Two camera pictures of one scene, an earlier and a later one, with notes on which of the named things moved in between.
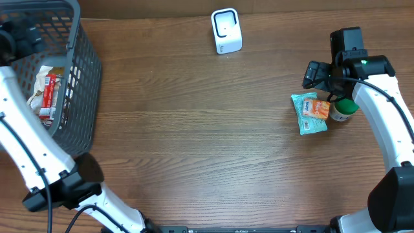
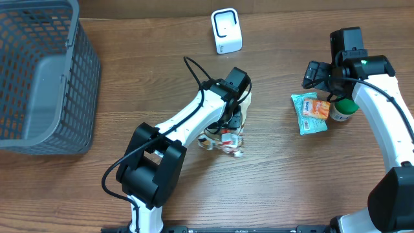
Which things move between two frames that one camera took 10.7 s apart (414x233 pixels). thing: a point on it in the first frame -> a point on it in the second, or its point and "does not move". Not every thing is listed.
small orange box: x=315 y=108 does not move
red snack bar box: x=48 y=104 -> x=227 y=136
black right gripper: x=317 y=79 does not move
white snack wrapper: x=35 y=101 -> x=230 y=141
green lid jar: x=341 y=109 does not move
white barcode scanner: x=226 y=30 does not move
